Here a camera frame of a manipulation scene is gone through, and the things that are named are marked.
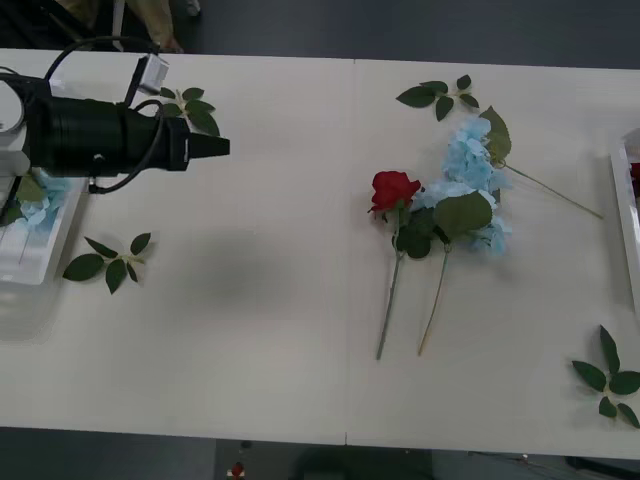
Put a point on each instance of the red rose dark green leaves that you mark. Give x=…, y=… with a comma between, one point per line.
x=392, y=187

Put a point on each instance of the person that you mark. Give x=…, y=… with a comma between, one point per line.
x=165, y=25

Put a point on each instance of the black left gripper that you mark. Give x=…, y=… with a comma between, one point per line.
x=176, y=145

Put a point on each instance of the shallow white plastic box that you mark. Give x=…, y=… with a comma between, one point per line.
x=55, y=240
x=625, y=225

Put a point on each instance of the pale blue flower thin stem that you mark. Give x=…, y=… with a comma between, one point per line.
x=465, y=155

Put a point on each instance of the small red object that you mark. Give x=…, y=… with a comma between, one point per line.
x=235, y=470

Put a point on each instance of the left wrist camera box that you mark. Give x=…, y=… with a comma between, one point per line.
x=152, y=75

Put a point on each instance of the loose green leaf twig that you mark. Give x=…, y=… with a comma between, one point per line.
x=417, y=96
x=202, y=120
x=82, y=266
x=590, y=375

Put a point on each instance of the silver and black left arm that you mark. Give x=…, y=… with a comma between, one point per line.
x=75, y=135

